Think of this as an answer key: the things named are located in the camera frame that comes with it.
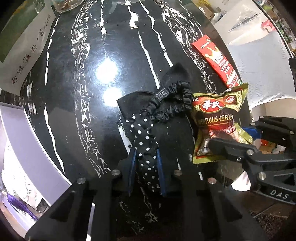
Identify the white lilac gift box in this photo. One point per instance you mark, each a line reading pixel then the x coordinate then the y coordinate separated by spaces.
pixel 35 161

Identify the red gold cereal packet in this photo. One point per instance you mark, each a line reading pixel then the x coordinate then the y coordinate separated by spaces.
pixel 214 114

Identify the glass jar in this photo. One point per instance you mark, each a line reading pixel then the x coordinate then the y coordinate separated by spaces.
pixel 66 5

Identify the red white snack packet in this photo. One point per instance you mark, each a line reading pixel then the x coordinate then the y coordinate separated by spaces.
pixel 217 61

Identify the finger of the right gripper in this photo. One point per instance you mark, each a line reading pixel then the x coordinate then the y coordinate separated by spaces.
pixel 230 149
pixel 278 130

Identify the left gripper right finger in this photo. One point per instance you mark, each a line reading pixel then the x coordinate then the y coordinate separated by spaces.
pixel 195 207

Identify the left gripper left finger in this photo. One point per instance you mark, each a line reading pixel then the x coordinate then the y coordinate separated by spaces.
pixel 87 207

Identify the lilac satin drawstring pouch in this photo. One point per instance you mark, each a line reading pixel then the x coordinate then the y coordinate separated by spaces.
pixel 20 205

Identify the black polka dot scrunchie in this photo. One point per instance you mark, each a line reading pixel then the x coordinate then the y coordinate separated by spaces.
pixel 147 118

